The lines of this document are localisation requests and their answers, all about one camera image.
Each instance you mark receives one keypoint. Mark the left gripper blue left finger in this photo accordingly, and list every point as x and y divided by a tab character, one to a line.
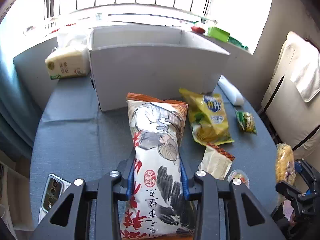
129	174

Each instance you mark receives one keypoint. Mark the white cardboard box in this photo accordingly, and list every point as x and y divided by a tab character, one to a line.
151	60

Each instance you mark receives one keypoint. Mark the red small object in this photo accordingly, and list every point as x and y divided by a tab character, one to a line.
198	30

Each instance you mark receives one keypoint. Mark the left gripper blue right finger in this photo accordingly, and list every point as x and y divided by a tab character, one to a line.
184	180

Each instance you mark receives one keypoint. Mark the tissue pack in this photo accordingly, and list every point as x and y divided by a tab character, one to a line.
70	58

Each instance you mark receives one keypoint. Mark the white remote control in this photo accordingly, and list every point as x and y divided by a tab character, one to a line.
232	93

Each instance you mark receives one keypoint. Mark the teal curtain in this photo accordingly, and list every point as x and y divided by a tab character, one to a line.
20	115

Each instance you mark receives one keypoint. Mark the small beige pastry packet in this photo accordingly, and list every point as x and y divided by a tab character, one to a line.
216	161

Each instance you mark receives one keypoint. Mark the yellow cracker bag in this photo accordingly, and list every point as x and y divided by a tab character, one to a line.
207	118

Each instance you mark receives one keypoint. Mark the smartphone with sticker case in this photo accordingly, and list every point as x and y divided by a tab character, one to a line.
54	187

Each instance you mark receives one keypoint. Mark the green plastic box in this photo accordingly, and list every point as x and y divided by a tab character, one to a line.
218	34

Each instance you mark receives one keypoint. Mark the small jelly cup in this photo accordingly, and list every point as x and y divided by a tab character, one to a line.
240	175

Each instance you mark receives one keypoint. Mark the yellow round cake package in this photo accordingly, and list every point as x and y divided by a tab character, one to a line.
285	164

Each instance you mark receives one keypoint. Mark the white ink-painting snack bag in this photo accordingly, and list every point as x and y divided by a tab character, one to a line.
157	206

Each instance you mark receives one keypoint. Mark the dark green snack packet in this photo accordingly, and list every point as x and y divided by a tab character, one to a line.
246	121

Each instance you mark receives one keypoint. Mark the green plastic bag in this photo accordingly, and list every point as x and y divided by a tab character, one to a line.
237	43

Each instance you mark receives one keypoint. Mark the cream chair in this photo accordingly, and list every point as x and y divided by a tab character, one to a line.
295	122

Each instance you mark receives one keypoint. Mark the white towel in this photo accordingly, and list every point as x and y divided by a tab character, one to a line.
305	75

